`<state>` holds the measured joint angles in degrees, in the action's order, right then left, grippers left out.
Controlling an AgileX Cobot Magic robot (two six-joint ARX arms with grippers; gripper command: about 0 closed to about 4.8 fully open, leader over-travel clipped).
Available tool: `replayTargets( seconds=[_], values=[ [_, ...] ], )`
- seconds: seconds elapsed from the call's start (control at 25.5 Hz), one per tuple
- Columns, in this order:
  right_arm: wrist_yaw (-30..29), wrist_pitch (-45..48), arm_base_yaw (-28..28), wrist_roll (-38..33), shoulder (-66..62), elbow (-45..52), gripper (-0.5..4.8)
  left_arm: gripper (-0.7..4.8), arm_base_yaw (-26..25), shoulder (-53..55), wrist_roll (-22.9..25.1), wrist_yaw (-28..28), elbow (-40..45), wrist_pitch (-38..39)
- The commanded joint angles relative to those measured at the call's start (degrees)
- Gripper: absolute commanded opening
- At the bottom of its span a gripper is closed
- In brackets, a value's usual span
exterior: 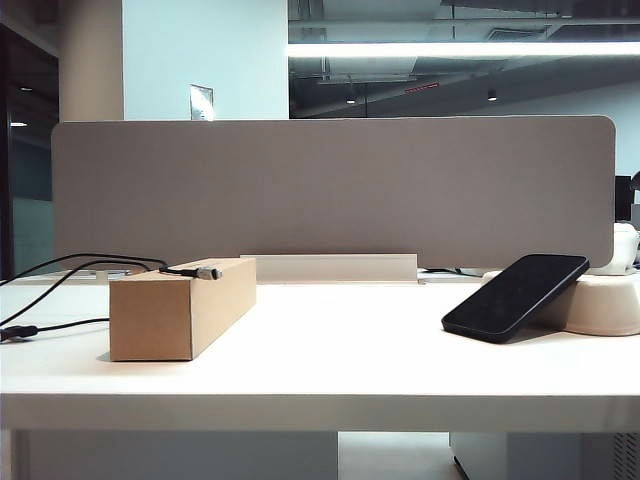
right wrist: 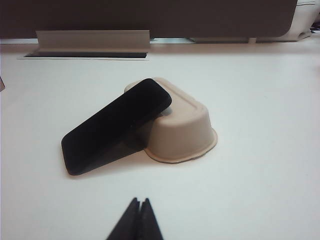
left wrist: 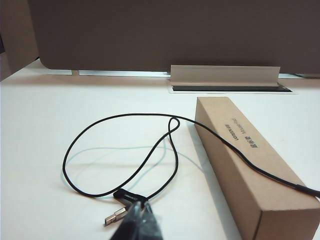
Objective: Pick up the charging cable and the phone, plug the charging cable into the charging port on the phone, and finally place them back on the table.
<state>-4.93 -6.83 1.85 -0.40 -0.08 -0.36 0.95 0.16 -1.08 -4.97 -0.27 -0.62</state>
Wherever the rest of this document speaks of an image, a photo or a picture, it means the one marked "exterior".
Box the black smartphone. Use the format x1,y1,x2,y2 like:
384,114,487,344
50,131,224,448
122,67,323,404
440,253,591,345

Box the black charging cable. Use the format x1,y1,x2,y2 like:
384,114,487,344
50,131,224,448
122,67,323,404
0,253,224,345

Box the grey-brown fabric desk divider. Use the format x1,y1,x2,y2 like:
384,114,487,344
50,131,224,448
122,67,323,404
51,115,617,271

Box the long brown cardboard box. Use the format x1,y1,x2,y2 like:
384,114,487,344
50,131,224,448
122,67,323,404
108,258,258,362

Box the white desk leg panel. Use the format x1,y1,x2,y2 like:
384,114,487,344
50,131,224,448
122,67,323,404
9,430,339,480

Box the beige pulp tray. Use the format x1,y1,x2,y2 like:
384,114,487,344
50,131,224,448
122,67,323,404
480,269,640,337

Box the white rounded appliance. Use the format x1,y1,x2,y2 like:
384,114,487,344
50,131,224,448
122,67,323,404
592,222,640,275

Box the black monitor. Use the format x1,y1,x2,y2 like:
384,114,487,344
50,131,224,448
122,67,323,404
614,174,634,222

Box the paper sign on wall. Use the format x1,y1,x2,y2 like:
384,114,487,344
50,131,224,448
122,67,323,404
189,83,215,122

